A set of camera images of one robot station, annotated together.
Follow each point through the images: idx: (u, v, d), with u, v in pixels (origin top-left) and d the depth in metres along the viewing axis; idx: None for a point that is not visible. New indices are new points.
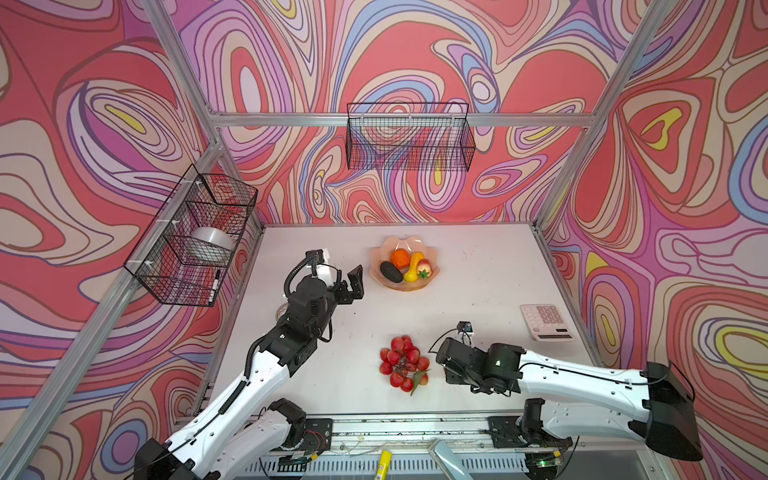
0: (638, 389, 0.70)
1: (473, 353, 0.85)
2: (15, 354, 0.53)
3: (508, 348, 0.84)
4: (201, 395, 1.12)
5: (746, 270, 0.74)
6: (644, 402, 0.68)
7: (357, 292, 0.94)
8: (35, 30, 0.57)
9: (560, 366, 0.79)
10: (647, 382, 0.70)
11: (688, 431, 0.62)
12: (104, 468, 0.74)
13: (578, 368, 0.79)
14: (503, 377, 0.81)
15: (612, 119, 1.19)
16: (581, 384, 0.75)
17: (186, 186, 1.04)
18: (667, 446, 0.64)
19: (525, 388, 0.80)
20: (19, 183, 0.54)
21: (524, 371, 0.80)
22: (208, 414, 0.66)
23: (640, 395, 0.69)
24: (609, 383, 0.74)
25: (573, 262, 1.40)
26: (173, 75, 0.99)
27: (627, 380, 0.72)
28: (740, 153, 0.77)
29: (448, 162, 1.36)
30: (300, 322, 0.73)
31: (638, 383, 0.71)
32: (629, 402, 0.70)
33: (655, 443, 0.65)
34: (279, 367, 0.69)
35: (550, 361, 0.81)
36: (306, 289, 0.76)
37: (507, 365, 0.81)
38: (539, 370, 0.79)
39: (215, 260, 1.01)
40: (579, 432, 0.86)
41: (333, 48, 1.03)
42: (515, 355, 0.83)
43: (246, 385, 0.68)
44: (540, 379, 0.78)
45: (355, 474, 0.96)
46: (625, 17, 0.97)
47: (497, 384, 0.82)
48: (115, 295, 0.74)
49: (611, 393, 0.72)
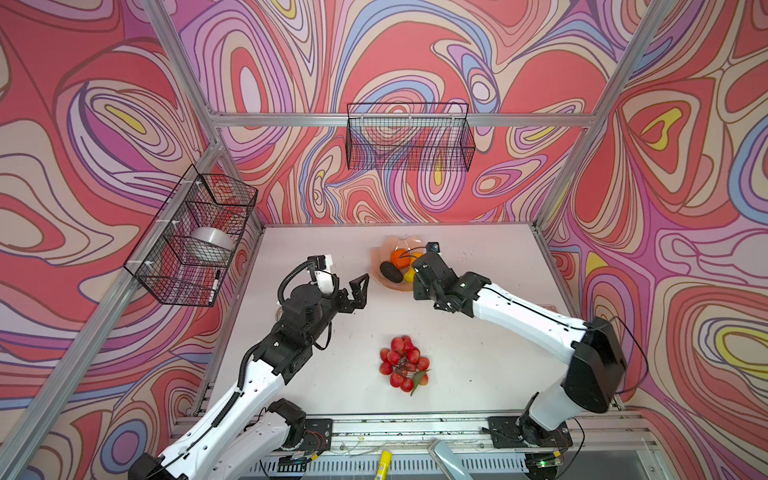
0: (573, 332, 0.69)
1: (447, 271, 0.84)
2: (15, 354, 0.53)
3: (478, 277, 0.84)
4: (201, 395, 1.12)
5: (746, 271, 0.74)
6: (572, 343, 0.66)
7: (358, 302, 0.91)
8: (35, 30, 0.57)
9: (514, 299, 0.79)
10: (585, 329, 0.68)
11: (605, 382, 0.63)
12: (104, 468, 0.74)
13: (530, 303, 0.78)
14: (462, 296, 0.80)
15: (612, 119, 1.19)
16: (525, 318, 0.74)
17: (186, 186, 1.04)
18: (580, 393, 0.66)
19: (477, 312, 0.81)
20: (19, 183, 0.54)
21: (481, 295, 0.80)
22: (200, 427, 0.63)
23: (572, 337, 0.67)
24: (550, 321, 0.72)
25: (573, 262, 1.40)
26: (173, 75, 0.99)
27: (567, 324, 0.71)
28: (740, 152, 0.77)
29: (448, 162, 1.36)
30: (295, 328, 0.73)
31: (575, 328, 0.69)
32: (560, 341, 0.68)
33: (571, 388, 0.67)
34: (273, 375, 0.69)
35: (507, 294, 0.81)
36: (301, 296, 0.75)
37: (471, 288, 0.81)
38: (494, 298, 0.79)
39: (214, 260, 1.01)
40: (556, 412, 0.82)
41: (333, 48, 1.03)
42: (480, 282, 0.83)
43: (240, 396, 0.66)
44: (492, 304, 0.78)
45: (355, 474, 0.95)
46: (625, 17, 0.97)
47: (453, 302, 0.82)
48: (115, 295, 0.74)
49: (547, 330, 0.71)
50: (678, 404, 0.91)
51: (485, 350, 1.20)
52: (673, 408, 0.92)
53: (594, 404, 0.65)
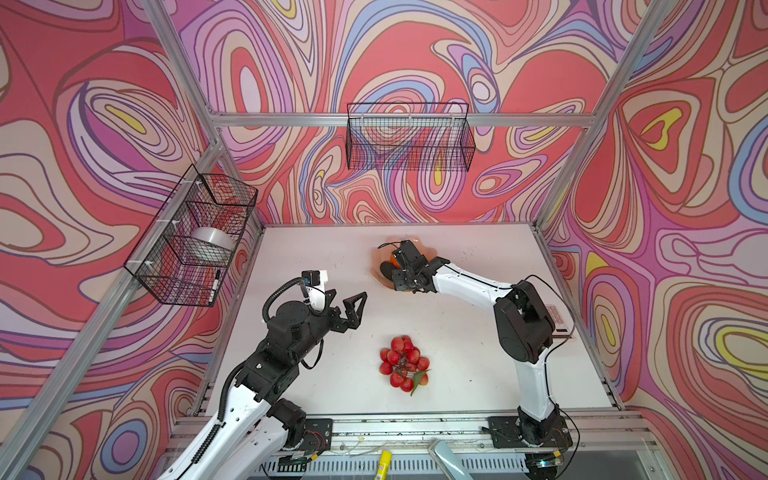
0: (500, 291, 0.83)
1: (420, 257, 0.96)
2: (15, 354, 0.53)
3: (439, 258, 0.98)
4: (201, 394, 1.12)
5: (746, 271, 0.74)
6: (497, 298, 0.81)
7: (351, 322, 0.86)
8: (36, 30, 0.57)
9: (461, 271, 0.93)
10: (510, 289, 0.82)
11: (524, 331, 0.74)
12: (104, 469, 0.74)
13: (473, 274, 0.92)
14: (425, 274, 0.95)
15: (612, 119, 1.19)
16: (469, 285, 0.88)
17: (186, 186, 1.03)
18: (508, 343, 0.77)
19: (436, 286, 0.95)
20: (19, 183, 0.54)
21: (437, 271, 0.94)
22: (182, 462, 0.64)
23: (499, 294, 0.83)
24: (485, 285, 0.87)
25: (574, 262, 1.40)
26: (173, 75, 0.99)
27: (496, 285, 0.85)
28: (740, 152, 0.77)
29: (448, 162, 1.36)
30: (281, 348, 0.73)
31: (503, 288, 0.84)
32: (489, 298, 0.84)
33: (502, 337, 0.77)
34: (255, 403, 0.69)
35: (456, 268, 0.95)
36: (286, 316, 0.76)
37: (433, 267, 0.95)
38: (446, 272, 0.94)
39: (214, 260, 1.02)
40: (532, 392, 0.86)
41: (333, 48, 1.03)
42: (439, 261, 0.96)
43: (221, 427, 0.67)
44: (444, 277, 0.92)
45: (355, 474, 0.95)
46: (625, 17, 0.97)
47: (418, 280, 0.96)
48: (115, 295, 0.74)
49: (482, 292, 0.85)
50: (678, 404, 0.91)
51: (484, 350, 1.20)
52: (672, 408, 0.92)
53: (518, 350, 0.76)
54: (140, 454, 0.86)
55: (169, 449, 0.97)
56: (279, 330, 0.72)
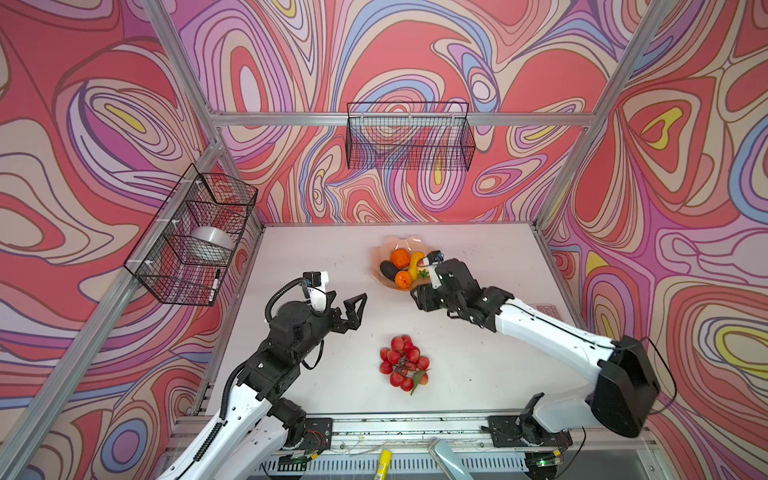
0: (600, 350, 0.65)
1: (472, 283, 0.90)
2: (15, 353, 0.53)
3: (500, 292, 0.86)
4: (201, 394, 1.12)
5: (746, 270, 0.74)
6: (599, 360, 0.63)
7: (352, 323, 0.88)
8: (35, 29, 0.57)
9: (538, 315, 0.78)
10: (613, 348, 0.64)
11: (635, 407, 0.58)
12: (104, 468, 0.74)
13: (555, 321, 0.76)
14: (483, 309, 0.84)
15: (612, 119, 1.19)
16: (550, 333, 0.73)
17: (186, 185, 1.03)
18: (607, 413, 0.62)
19: (500, 327, 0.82)
20: (18, 182, 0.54)
21: (503, 310, 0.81)
22: (184, 460, 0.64)
23: (599, 355, 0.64)
24: (575, 339, 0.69)
25: (574, 262, 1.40)
26: (173, 75, 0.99)
27: (594, 342, 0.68)
28: (740, 152, 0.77)
29: (448, 162, 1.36)
30: (282, 347, 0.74)
31: (603, 345, 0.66)
32: (585, 359, 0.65)
33: (598, 407, 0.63)
34: (257, 402, 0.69)
35: (532, 310, 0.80)
36: (288, 316, 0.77)
37: (493, 302, 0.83)
38: (518, 314, 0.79)
39: (214, 259, 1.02)
40: (564, 417, 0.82)
41: (333, 47, 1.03)
42: (503, 295, 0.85)
43: (223, 425, 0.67)
44: (514, 319, 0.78)
45: (355, 473, 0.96)
46: (625, 16, 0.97)
47: (476, 315, 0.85)
48: (115, 294, 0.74)
49: (572, 347, 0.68)
50: (678, 404, 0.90)
51: (484, 350, 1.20)
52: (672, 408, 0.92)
53: (622, 426, 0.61)
54: (139, 454, 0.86)
55: (169, 448, 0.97)
56: (281, 329, 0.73)
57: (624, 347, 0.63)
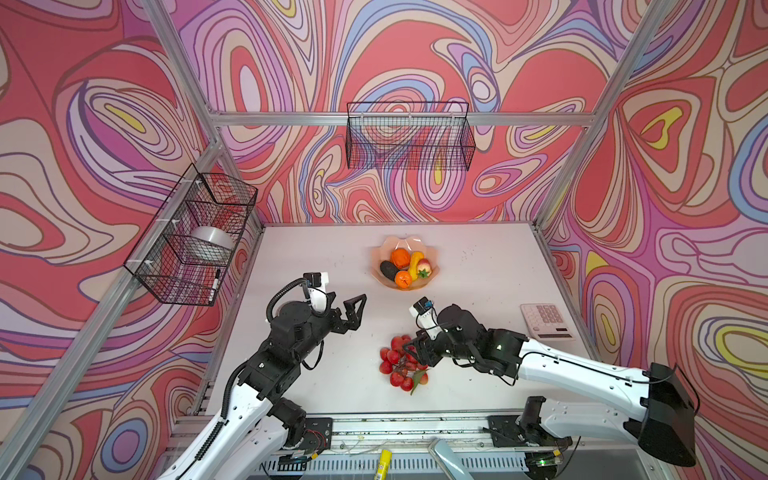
0: (638, 386, 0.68)
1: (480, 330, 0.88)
2: (15, 353, 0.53)
3: (512, 336, 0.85)
4: (201, 394, 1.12)
5: (746, 270, 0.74)
6: (642, 400, 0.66)
7: (352, 323, 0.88)
8: (35, 29, 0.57)
9: (561, 357, 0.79)
10: (649, 381, 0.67)
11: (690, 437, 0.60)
12: (104, 468, 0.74)
13: (579, 360, 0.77)
14: (501, 360, 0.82)
15: (612, 118, 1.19)
16: (579, 377, 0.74)
17: (186, 185, 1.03)
18: (661, 449, 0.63)
19: (523, 374, 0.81)
20: (18, 182, 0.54)
21: (523, 357, 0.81)
22: (186, 459, 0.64)
23: (639, 393, 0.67)
24: (609, 377, 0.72)
25: (574, 261, 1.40)
26: (173, 74, 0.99)
27: (628, 378, 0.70)
28: (740, 151, 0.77)
29: (448, 162, 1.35)
30: (283, 347, 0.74)
31: (639, 381, 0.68)
32: (627, 400, 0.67)
33: (647, 443, 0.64)
34: (258, 401, 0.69)
35: (552, 351, 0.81)
36: (290, 316, 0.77)
37: (508, 350, 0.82)
38: (540, 359, 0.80)
39: (214, 259, 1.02)
40: (579, 431, 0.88)
41: (333, 47, 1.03)
42: (516, 340, 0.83)
43: (225, 424, 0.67)
44: (538, 367, 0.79)
45: (355, 473, 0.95)
46: (625, 15, 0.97)
47: (495, 367, 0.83)
48: (115, 294, 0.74)
49: (609, 388, 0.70)
50: None
51: None
52: None
53: (676, 458, 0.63)
54: (139, 454, 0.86)
55: (169, 448, 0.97)
56: (283, 329, 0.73)
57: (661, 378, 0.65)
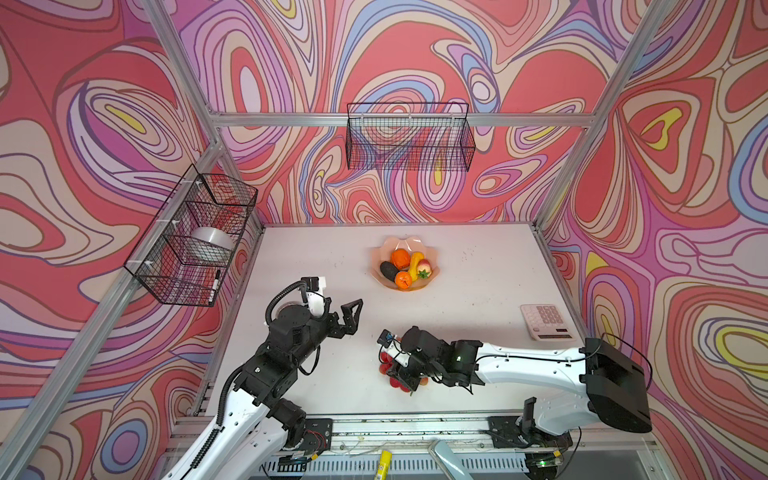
0: (576, 365, 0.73)
1: (441, 345, 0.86)
2: (15, 354, 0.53)
3: (470, 344, 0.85)
4: (201, 395, 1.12)
5: (746, 271, 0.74)
6: (580, 376, 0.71)
7: (348, 328, 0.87)
8: (35, 29, 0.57)
9: (510, 354, 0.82)
10: (585, 358, 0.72)
11: (628, 401, 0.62)
12: (104, 468, 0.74)
13: (526, 353, 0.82)
14: (464, 371, 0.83)
15: (612, 119, 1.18)
16: (527, 369, 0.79)
17: (186, 186, 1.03)
18: (615, 419, 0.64)
19: (485, 378, 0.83)
20: (19, 182, 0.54)
21: (481, 363, 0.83)
22: (182, 466, 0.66)
23: (577, 371, 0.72)
24: (551, 362, 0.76)
25: (574, 262, 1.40)
26: (173, 75, 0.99)
27: (567, 358, 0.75)
28: (740, 152, 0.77)
29: (448, 163, 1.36)
30: (281, 351, 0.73)
31: (576, 360, 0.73)
32: (569, 379, 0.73)
33: (604, 415, 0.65)
34: (254, 407, 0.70)
35: (503, 349, 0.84)
36: (289, 318, 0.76)
37: (468, 360, 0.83)
38: (493, 360, 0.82)
39: (214, 260, 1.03)
40: (568, 423, 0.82)
41: (333, 48, 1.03)
42: (473, 348, 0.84)
43: (220, 431, 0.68)
44: (493, 370, 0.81)
45: (355, 474, 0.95)
46: (625, 17, 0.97)
47: (460, 379, 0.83)
48: (115, 294, 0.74)
49: (553, 372, 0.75)
50: (678, 404, 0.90)
51: None
52: (673, 408, 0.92)
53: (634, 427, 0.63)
54: (140, 454, 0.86)
55: (169, 448, 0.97)
56: (282, 332, 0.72)
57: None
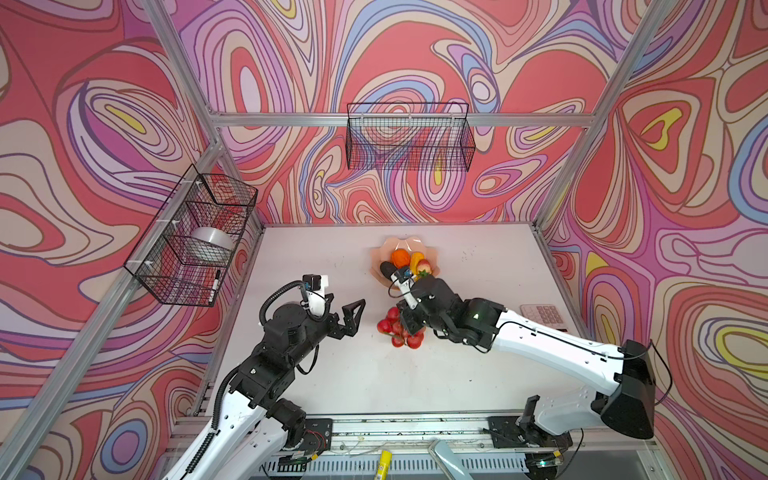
0: (613, 362, 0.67)
1: (454, 301, 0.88)
2: (15, 354, 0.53)
3: (490, 304, 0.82)
4: (201, 395, 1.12)
5: (747, 271, 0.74)
6: (616, 375, 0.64)
7: (348, 329, 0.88)
8: (35, 30, 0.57)
9: (538, 329, 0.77)
10: (624, 357, 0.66)
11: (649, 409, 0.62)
12: (104, 469, 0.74)
13: (556, 334, 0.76)
14: (476, 329, 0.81)
15: (612, 119, 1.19)
16: (555, 349, 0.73)
17: (186, 186, 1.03)
18: (620, 421, 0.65)
19: (498, 344, 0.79)
20: (18, 182, 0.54)
21: (501, 329, 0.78)
22: (177, 471, 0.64)
23: (613, 368, 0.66)
24: (585, 352, 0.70)
25: (573, 262, 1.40)
26: (173, 75, 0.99)
27: (604, 354, 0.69)
28: (740, 152, 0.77)
29: (448, 163, 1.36)
30: (277, 351, 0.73)
31: (614, 357, 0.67)
32: (601, 374, 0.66)
33: (611, 416, 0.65)
34: (250, 410, 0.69)
35: (530, 323, 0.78)
36: (282, 318, 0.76)
37: (484, 319, 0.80)
38: (517, 331, 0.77)
39: (214, 260, 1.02)
40: (568, 422, 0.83)
41: (333, 47, 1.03)
42: (493, 311, 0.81)
43: (216, 434, 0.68)
44: (515, 339, 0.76)
45: (354, 474, 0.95)
46: (625, 17, 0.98)
47: (469, 336, 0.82)
48: (115, 295, 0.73)
49: (584, 362, 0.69)
50: (678, 404, 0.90)
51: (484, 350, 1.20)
52: (672, 408, 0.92)
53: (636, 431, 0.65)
54: (140, 454, 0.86)
55: (169, 448, 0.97)
56: (277, 333, 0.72)
57: (635, 355, 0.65)
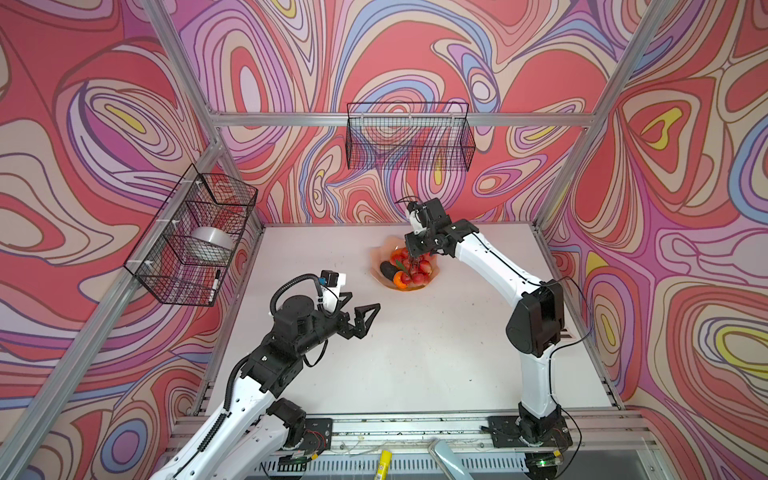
0: (528, 285, 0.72)
1: (444, 218, 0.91)
2: (15, 354, 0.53)
3: (468, 225, 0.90)
4: (201, 394, 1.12)
5: (746, 271, 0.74)
6: (523, 292, 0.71)
7: (358, 330, 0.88)
8: (36, 29, 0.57)
9: (491, 248, 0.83)
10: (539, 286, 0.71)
11: (537, 331, 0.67)
12: (104, 468, 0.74)
13: (503, 257, 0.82)
14: (448, 236, 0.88)
15: (612, 119, 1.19)
16: (494, 263, 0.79)
17: (186, 185, 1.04)
18: (516, 334, 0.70)
19: (459, 252, 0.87)
20: (18, 182, 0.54)
21: (466, 239, 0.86)
22: (187, 451, 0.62)
23: (525, 287, 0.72)
24: (512, 272, 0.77)
25: (573, 262, 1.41)
26: (173, 75, 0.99)
27: (526, 278, 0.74)
28: (740, 152, 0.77)
29: (448, 162, 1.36)
30: (286, 340, 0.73)
31: (532, 281, 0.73)
32: (515, 289, 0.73)
33: (511, 329, 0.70)
34: (261, 393, 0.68)
35: (488, 244, 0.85)
36: (291, 309, 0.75)
37: (460, 230, 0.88)
38: (476, 245, 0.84)
39: (214, 259, 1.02)
40: (535, 390, 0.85)
41: (333, 46, 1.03)
42: (468, 230, 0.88)
43: (227, 417, 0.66)
44: (471, 248, 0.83)
45: (354, 473, 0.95)
46: (625, 17, 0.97)
47: (439, 240, 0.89)
48: (115, 294, 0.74)
49: (508, 279, 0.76)
50: (678, 404, 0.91)
51: (484, 350, 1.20)
52: (672, 408, 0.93)
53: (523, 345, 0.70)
54: (140, 454, 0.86)
55: (169, 448, 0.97)
56: (286, 322, 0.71)
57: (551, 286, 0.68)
